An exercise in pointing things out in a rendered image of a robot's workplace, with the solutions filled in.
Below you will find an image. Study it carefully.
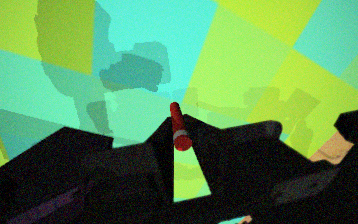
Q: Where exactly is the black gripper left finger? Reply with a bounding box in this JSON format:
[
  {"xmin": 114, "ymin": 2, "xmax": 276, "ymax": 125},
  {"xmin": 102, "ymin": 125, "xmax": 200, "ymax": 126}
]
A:
[{"xmin": 81, "ymin": 116, "xmax": 174, "ymax": 204}]

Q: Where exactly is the red peg with white band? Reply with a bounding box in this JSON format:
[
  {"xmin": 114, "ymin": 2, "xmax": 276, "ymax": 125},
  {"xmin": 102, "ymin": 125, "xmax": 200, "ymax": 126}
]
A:
[{"xmin": 170, "ymin": 102, "xmax": 192, "ymax": 152}]

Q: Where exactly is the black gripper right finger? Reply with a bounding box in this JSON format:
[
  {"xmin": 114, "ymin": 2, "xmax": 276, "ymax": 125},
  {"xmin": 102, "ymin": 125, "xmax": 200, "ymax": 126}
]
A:
[{"xmin": 183, "ymin": 114, "xmax": 283, "ymax": 194}]

